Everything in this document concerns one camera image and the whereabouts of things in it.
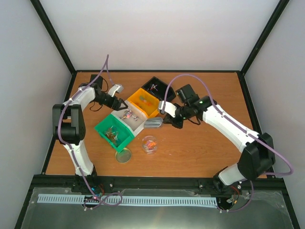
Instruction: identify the yellow plastic bin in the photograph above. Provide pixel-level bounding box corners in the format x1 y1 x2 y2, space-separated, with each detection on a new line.
127 88 159 118

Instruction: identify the blue slotted cable duct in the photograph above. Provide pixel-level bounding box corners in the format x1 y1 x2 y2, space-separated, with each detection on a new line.
37 194 217 208

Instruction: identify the clear plastic jar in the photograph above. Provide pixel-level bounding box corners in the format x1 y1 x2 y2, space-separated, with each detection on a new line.
142 135 158 154

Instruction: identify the white plastic bin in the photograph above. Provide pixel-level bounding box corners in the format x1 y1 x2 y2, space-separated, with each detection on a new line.
111 100 148 136

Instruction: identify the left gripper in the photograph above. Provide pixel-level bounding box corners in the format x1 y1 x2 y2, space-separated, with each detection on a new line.
93 93 128 111

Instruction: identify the metal scoop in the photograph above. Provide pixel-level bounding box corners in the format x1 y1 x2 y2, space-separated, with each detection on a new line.
143 117 163 129

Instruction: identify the black plastic bin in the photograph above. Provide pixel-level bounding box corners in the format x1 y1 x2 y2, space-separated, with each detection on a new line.
141 76 176 102

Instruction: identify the black aluminium front rail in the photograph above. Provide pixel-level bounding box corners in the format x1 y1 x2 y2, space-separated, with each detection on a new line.
30 175 285 194

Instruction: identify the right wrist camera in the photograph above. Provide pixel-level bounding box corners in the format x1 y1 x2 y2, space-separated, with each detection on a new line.
158 101 177 118

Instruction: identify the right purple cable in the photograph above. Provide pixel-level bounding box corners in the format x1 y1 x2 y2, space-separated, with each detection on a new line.
163 73 294 213

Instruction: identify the gold jar lid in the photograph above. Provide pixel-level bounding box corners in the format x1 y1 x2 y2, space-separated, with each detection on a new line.
115 148 132 164

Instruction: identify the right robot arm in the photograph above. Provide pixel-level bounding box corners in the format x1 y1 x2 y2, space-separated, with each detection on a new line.
158 84 275 193

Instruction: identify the green plastic bin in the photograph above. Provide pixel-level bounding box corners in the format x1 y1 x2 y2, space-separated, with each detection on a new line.
94 114 135 153

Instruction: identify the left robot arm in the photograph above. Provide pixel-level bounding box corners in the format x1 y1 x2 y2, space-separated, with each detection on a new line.
52 75 127 192

